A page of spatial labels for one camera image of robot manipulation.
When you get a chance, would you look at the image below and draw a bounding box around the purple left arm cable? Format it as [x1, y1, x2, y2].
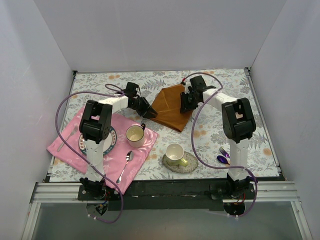
[56, 83, 126, 224]

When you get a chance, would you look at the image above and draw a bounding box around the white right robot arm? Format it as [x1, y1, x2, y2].
[180, 73, 256, 199]

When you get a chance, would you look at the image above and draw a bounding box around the purple spoon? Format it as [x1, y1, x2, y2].
[216, 155, 230, 165]

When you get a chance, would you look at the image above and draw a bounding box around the pink floral placemat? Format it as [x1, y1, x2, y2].
[47, 113, 158, 193]

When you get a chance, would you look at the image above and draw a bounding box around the purple fork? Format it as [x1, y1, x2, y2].
[219, 146, 230, 158]

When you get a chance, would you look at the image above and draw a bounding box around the orange-brown cloth napkin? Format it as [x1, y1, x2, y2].
[151, 84, 193, 132]

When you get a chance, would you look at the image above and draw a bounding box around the white plate green rim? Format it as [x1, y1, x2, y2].
[78, 126, 117, 156]

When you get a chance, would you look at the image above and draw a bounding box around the aluminium frame rail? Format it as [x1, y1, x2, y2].
[22, 179, 313, 240]

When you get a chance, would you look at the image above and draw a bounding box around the silver spoon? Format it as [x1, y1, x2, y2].
[116, 150, 134, 184]

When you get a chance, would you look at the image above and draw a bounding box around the cream mug black handle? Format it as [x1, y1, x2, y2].
[125, 123, 146, 148]

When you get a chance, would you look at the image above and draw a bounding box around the woven round saucer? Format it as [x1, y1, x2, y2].
[162, 151, 198, 174]

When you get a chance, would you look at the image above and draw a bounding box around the pale green teacup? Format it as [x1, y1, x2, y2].
[165, 143, 189, 167]

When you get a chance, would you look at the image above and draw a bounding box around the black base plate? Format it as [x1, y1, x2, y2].
[77, 178, 257, 212]

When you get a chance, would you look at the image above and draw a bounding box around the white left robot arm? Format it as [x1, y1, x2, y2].
[79, 82, 158, 200]

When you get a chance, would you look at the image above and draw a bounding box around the silver fork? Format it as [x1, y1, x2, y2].
[56, 125, 79, 152]

